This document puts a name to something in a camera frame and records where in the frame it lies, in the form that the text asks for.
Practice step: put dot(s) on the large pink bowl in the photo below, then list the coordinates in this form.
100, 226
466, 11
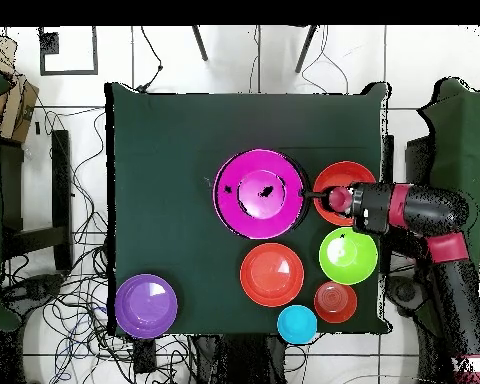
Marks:
260, 216

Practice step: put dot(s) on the green bowl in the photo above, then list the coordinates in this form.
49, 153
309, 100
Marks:
360, 264

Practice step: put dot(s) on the wide orange bowl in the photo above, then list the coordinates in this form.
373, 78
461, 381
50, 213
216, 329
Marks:
272, 276
340, 174

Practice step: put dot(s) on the small blue bowl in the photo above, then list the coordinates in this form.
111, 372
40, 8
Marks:
296, 324

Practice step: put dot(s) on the purple bowl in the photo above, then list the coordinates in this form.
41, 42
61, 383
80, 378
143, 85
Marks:
146, 308

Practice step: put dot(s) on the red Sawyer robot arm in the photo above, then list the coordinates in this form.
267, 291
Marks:
424, 208

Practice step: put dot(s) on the small deep orange bowl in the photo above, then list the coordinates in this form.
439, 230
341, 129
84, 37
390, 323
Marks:
336, 302

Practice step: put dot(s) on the dark green tablecloth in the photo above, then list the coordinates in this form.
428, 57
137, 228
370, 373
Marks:
164, 180

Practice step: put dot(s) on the black power box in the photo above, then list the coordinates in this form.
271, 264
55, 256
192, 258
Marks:
144, 356

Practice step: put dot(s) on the cardboard box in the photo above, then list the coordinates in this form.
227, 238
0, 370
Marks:
18, 108

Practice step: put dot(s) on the black stand frame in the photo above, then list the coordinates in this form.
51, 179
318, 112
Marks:
418, 160
62, 180

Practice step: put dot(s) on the grey pedestal leg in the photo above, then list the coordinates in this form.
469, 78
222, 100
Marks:
32, 290
404, 292

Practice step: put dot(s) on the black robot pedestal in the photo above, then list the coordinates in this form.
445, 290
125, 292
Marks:
240, 360

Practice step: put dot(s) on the black camera tripod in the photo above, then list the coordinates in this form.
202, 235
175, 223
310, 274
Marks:
202, 48

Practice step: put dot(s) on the black square floor frame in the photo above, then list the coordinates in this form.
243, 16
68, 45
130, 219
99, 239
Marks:
50, 42

